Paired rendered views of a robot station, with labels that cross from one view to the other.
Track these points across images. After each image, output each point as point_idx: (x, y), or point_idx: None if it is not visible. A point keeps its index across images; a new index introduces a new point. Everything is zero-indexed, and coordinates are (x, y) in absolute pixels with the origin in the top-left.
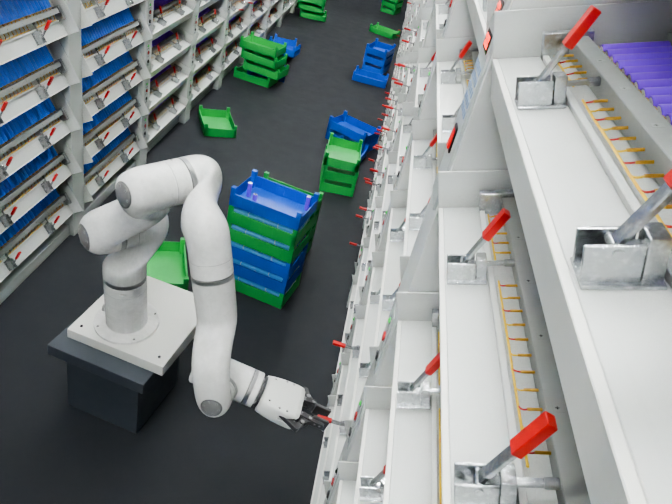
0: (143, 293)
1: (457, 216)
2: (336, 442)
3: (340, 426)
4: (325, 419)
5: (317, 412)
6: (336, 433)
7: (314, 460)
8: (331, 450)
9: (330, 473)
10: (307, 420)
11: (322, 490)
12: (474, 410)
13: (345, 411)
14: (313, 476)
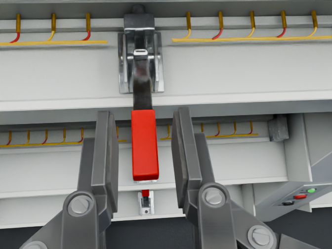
0: None
1: None
2: (198, 99)
3: (155, 76)
4: (176, 123)
5: (116, 182)
6: (15, 180)
7: (1, 241)
8: (66, 182)
9: (328, 96)
10: (232, 211)
11: (171, 180)
12: None
13: (43, 90)
14: (31, 236)
